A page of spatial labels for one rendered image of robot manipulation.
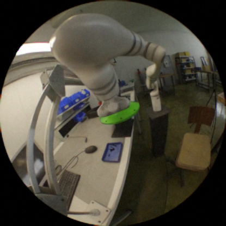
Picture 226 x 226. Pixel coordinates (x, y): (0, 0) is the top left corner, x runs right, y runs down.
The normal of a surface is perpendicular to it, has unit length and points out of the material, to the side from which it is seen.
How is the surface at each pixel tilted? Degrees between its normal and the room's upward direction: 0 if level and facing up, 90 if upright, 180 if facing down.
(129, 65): 90
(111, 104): 51
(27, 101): 90
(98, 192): 0
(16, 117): 90
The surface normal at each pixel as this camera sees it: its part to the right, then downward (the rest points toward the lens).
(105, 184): -0.38, -0.85
